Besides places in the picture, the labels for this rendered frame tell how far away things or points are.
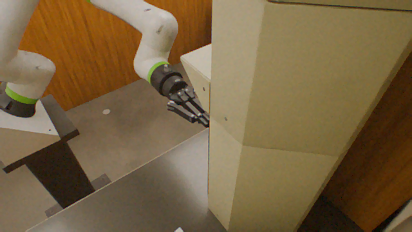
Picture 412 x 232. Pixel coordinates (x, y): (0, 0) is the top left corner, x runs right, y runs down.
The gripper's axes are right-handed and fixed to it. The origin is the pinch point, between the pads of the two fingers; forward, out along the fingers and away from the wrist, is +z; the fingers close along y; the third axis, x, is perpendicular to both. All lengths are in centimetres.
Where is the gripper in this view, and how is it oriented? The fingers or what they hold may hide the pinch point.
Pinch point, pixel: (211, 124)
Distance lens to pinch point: 75.2
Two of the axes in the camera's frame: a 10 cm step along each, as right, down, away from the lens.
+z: 6.0, 5.9, -5.5
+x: 0.0, 6.8, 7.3
